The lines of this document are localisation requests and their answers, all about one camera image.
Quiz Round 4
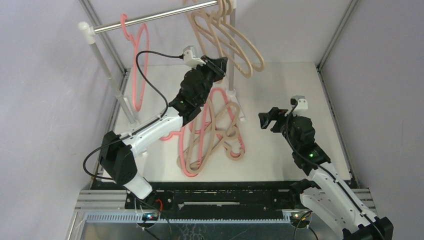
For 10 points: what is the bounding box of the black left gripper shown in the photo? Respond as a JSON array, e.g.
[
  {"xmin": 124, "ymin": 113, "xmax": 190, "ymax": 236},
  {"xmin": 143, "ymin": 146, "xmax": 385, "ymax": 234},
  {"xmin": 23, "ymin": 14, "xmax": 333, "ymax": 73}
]
[{"xmin": 192, "ymin": 56, "xmax": 228, "ymax": 106}]

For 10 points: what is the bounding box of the beige hanger large hook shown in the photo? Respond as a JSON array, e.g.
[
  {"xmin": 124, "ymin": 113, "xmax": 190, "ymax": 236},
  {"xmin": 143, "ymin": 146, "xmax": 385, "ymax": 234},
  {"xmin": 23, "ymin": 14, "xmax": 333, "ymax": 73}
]
[{"xmin": 198, "ymin": 99, "xmax": 246, "ymax": 165}]

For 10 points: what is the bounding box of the pink hanger top hook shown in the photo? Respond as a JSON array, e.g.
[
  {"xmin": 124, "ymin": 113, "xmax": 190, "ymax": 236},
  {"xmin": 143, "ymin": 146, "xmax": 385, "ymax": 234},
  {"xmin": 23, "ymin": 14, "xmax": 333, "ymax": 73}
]
[{"xmin": 119, "ymin": 13, "xmax": 151, "ymax": 113}]

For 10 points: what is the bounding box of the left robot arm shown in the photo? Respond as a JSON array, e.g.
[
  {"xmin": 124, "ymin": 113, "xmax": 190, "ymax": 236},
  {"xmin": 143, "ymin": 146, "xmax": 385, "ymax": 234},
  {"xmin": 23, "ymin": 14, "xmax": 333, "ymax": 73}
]
[{"xmin": 99, "ymin": 55, "xmax": 229, "ymax": 209}]

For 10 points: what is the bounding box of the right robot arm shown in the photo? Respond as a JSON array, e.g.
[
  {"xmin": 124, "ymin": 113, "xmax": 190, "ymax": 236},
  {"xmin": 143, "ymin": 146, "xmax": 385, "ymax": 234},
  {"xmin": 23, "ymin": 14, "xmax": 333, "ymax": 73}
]
[{"xmin": 258, "ymin": 107, "xmax": 394, "ymax": 240}]

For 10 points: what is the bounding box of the pink hanger long bar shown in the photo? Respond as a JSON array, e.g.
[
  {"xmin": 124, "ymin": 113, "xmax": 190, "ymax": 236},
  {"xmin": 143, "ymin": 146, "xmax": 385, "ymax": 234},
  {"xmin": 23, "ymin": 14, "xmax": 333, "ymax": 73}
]
[{"xmin": 160, "ymin": 87, "xmax": 242, "ymax": 176}]

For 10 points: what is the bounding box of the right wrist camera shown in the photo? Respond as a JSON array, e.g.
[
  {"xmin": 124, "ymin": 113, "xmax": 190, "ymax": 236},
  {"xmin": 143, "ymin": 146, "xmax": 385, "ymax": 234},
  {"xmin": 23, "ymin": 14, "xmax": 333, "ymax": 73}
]
[{"xmin": 290, "ymin": 95, "xmax": 308, "ymax": 116}]

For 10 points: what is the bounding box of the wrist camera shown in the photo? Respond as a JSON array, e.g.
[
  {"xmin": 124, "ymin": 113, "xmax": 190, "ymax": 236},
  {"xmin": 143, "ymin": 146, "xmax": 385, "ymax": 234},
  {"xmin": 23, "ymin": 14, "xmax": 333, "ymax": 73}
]
[
  {"xmin": 290, "ymin": 95, "xmax": 308, "ymax": 116},
  {"xmin": 182, "ymin": 45, "xmax": 206, "ymax": 69}
]

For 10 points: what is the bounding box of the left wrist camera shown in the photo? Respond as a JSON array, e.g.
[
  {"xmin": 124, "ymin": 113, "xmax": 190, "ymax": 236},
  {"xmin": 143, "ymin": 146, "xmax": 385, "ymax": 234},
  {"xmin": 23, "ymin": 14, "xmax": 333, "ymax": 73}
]
[{"xmin": 182, "ymin": 45, "xmax": 206, "ymax": 69}]

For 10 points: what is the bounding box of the left black cable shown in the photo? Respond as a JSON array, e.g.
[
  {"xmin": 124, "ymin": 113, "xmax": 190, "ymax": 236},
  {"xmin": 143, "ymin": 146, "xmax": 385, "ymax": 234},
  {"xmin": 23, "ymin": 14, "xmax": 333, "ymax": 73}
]
[{"xmin": 82, "ymin": 50, "xmax": 185, "ymax": 181}]

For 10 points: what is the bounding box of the black cable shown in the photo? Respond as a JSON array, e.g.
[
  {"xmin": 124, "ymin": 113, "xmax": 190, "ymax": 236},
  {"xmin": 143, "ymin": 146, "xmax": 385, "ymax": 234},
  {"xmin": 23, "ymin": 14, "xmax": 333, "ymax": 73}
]
[
  {"xmin": 284, "ymin": 100, "xmax": 387, "ymax": 240},
  {"xmin": 82, "ymin": 50, "xmax": 185, "ymax": 181}
]

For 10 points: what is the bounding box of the aluminium frame post right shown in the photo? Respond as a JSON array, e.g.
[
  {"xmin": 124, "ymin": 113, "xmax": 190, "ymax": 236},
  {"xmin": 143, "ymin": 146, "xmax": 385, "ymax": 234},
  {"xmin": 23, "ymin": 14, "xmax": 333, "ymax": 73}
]
[{"xmin": 316, "ymin": 0, "xmax": 361, "ymax": 72}]

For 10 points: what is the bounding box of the aluminium frame post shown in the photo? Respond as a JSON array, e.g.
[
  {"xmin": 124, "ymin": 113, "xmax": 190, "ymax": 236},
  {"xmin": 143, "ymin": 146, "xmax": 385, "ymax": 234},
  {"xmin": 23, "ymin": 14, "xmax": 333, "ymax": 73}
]
[
  {"xmin": 79, "ymin": 0, "xmax": 127, "ymax": 75},
  {"xmin": 316, "ymin": 0, "xmax": 361, "ymax": 72}
]

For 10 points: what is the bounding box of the aluminium frame post left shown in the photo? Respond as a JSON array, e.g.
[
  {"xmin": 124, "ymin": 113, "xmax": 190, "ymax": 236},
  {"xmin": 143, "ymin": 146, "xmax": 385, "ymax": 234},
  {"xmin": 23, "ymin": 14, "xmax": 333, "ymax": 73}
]
[{"xmin": 79, "ymin": 0, "xmax": 127, "ymax": 75}]

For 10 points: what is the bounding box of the right black cable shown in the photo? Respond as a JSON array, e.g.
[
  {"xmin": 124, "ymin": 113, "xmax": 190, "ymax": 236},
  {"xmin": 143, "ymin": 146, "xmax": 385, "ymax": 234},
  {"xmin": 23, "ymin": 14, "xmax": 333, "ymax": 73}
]
[{"xmin": 284, "ymin": 100, "xmax": 387, "ymax": 240}]

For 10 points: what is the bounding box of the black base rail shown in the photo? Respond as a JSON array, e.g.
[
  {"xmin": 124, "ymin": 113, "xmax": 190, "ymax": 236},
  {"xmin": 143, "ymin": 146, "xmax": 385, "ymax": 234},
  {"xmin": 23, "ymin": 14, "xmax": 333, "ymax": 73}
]
[{"xmin": 89, "ymin": 180, "xmax": 324, "ymax": 220}]

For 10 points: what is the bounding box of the white clothes rack frame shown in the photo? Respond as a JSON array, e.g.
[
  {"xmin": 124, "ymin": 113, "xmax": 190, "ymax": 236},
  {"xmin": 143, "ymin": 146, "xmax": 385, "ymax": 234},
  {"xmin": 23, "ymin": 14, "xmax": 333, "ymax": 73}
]
[{"xmin": 77, "ymin": 0, "xmax": 237, "ymax": 124}]

